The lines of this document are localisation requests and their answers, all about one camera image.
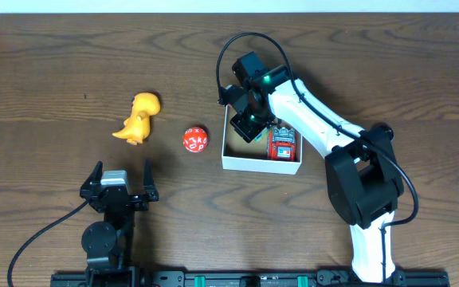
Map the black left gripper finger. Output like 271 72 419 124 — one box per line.
143 159 155 191
88 161 103 187

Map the multicoloured puzzle cube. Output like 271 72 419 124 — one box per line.
254 128 270 142

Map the red toy robot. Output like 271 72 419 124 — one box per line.
267 127 296 162

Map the white cardboard box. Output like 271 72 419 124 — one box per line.
221 107 303 175

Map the orange toy dinosaur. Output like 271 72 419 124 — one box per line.
112 92 161 145

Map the red ball with white letters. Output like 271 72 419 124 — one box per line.
182 126 209 153

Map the small black round cap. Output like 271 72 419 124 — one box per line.
379 124 394 141

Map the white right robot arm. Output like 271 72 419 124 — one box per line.
218 52 405 283

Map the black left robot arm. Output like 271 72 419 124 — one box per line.
80 160 159 271

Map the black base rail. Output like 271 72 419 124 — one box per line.
49 267 449 287

